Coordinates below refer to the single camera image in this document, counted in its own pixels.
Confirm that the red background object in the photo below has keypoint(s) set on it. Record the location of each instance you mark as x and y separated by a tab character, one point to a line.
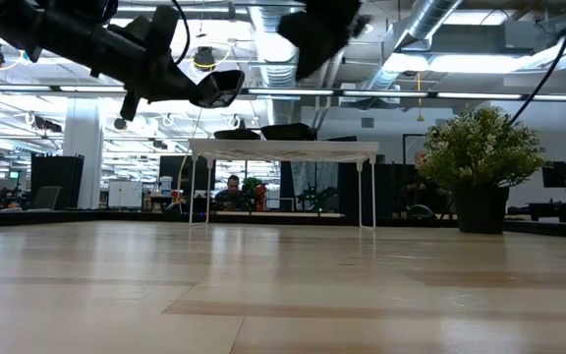
261	196

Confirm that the white water jug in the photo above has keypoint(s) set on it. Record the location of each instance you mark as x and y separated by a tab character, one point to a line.
166	186

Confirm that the green plant in black pot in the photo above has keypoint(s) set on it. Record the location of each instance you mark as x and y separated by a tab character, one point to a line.
479	152

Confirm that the black monitor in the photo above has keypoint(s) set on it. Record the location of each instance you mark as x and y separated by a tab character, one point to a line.
556	175

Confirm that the black wavy square mini plate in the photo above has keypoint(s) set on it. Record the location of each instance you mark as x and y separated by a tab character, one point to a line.
288	130

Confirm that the dark rounded object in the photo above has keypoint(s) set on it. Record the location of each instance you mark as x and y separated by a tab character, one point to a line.
420	211

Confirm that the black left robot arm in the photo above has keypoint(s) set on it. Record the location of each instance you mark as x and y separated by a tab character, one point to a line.
57	34

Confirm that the person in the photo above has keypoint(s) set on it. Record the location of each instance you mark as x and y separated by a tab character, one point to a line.
233	184
418	159

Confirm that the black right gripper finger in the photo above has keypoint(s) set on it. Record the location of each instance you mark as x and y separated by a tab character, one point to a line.
317	41

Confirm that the black desk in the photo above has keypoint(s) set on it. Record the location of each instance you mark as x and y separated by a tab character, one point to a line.
558	209

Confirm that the white building column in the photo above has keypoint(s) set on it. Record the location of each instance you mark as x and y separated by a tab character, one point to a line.
82	147

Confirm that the tall black cabinet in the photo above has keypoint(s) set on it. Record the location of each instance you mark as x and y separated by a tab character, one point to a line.
57	182

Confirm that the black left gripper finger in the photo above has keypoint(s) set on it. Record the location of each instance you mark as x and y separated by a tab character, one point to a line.
185	91

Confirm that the black partition panel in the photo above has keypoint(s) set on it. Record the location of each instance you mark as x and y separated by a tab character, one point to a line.
381	187

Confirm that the grey chair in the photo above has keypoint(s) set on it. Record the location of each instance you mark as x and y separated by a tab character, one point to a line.
46	199

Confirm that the small green background plant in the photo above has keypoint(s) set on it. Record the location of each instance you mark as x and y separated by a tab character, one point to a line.
252	186

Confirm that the silver spiral air duct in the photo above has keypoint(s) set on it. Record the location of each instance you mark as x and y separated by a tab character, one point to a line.
430	17
275	54

